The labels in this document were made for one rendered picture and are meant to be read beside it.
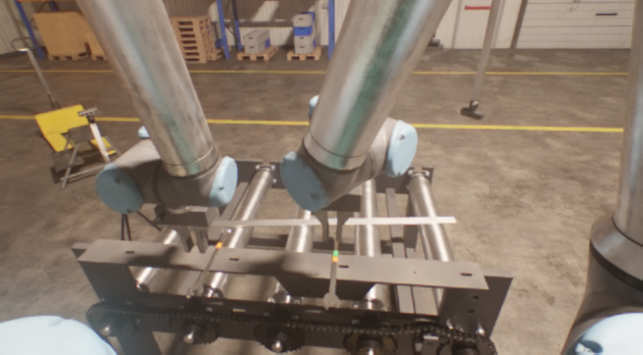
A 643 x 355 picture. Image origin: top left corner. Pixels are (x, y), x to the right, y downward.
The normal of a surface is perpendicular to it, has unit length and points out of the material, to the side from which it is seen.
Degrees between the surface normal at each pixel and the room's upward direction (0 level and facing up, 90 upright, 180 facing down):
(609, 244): 58
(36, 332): 5
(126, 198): 90
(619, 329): 5
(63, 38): 90
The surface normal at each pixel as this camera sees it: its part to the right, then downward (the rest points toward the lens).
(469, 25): -0.11, 0.48
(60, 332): 0.06, -0.87
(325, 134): -0.60, 0.47
